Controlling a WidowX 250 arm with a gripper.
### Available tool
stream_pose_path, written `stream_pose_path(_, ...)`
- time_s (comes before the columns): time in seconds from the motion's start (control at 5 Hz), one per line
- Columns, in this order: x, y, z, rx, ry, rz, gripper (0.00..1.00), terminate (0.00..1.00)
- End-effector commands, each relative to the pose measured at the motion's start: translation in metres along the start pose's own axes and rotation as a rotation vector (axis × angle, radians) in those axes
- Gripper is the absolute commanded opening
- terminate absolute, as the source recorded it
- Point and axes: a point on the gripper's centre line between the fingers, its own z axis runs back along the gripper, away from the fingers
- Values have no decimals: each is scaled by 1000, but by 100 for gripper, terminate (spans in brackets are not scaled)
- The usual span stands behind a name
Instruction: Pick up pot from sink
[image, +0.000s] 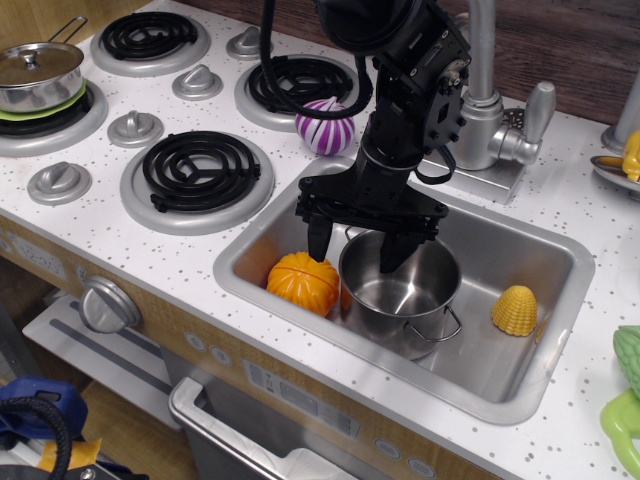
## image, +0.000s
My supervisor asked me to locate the orange toy pumpkin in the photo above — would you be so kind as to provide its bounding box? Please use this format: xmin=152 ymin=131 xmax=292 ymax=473
xmin=266 ymin=251 xmax=340 ymax=317

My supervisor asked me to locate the purple white striped toy onion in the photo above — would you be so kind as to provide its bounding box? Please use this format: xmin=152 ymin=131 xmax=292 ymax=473
xmin=294 ymin=114 xmax=355 ymax=156

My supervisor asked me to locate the front left burner ring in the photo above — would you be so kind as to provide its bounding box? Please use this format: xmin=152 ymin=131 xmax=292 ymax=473
xmin=0 ymin=79 xmax=110 ymax=158

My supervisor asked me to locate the silver pole base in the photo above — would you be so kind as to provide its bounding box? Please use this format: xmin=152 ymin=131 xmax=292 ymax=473
xmin=601 ymin=75 xmax=640 ymax=153

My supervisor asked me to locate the front right black burner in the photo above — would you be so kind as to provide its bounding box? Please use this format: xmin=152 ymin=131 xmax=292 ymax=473
xmin=120 ymin=131 xmax=274 ymax=236

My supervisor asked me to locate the yellow toy on spoon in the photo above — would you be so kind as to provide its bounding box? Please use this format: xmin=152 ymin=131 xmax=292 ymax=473
xmin=598 ymin=130 xmax=640 ymax=183

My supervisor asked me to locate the blue clamp tool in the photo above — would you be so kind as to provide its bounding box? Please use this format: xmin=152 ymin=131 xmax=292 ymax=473
xmin=1 ymin=376 xmax=88 ymax=451

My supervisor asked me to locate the silver stove knob centre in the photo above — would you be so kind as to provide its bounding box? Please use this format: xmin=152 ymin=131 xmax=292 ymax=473
xmin=172 ymin=64 xmax=223 ymax=101

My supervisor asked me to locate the back left black burner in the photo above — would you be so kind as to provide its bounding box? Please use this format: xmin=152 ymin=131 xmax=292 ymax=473
xmin=90 ymin=11 xmax=210 ymax=78

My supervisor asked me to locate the back right black burner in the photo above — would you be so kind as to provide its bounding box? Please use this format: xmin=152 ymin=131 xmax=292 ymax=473
xmin=234 ymin=54 xmax=358 ymax=133

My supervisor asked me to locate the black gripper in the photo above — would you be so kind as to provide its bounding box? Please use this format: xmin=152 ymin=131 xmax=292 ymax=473
xmin=295 ymin=152 xmax=448 ymax=274

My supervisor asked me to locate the silver oven dial knob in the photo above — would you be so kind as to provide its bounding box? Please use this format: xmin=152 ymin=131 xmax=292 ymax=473
xmin=79 ymin=275 xmax=142 ymax=334

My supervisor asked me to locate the black corrugated cable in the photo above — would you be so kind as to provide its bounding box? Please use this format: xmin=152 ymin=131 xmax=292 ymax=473
xmin=259 ymin=0 xmax=375 ymax=120

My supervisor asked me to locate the green toy vegetable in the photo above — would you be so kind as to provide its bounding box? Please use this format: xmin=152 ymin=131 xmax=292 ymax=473
xmin=599 ymin=324 xmax=640 ymax=474

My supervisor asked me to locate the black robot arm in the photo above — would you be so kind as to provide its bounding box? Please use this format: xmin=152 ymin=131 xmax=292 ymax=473
xmin=296 ymin=1 xmax=470 ymax=273

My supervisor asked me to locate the lidded steel pot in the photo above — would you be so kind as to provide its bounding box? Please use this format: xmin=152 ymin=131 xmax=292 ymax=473
xmin=1 ymin=16 xmax=88 ymax=114

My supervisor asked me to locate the silver stove knob front left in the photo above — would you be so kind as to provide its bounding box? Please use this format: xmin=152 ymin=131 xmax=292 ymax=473
xmin=27 ymin=162 xmax=92 ymax=206

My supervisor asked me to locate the black hose bottom left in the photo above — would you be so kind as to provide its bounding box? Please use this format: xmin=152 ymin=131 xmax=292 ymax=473
xmin=0 ymin=396 xmax=74 ymax=469

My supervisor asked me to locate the silver toy faucet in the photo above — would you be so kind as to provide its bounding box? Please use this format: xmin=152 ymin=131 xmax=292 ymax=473
xmin=450 ymin=1 xmax=556 ymax=204

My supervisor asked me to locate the silver stove knob top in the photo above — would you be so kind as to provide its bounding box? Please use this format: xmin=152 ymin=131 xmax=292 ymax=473
xmin=226 ymin=26 xmax=264 ymax=61

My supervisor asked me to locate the black burner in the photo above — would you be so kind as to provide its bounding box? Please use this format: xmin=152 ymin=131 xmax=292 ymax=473
xmin=120 ymin=131 xmax=274 ymax=236
xmin=90 ymin=11 xmax=210 ymax=78
xmin=234 ymin=54 xmax=358 ymax=133

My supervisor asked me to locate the yellow toy corn piece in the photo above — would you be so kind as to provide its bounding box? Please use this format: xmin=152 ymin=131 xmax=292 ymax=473
xmin=491 ymin=285 xmax=538 ymax=337

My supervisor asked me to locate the silver stove knob left-centre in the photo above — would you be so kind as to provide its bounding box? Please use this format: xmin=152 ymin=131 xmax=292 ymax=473
xmin=107 ymin=110 xmax=164 ymax=148

